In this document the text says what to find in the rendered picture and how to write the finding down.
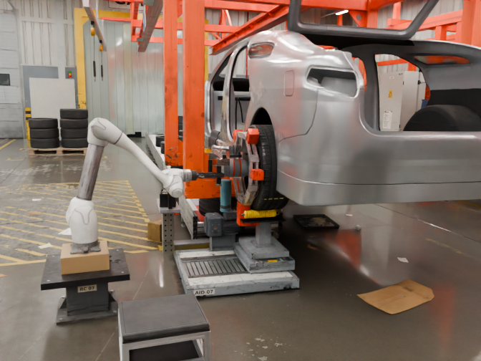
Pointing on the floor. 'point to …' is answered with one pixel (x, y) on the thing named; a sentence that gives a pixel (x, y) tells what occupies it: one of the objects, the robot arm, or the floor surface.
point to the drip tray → (316, 220)
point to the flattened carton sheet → (399, 296)
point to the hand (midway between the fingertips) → (218, 175)
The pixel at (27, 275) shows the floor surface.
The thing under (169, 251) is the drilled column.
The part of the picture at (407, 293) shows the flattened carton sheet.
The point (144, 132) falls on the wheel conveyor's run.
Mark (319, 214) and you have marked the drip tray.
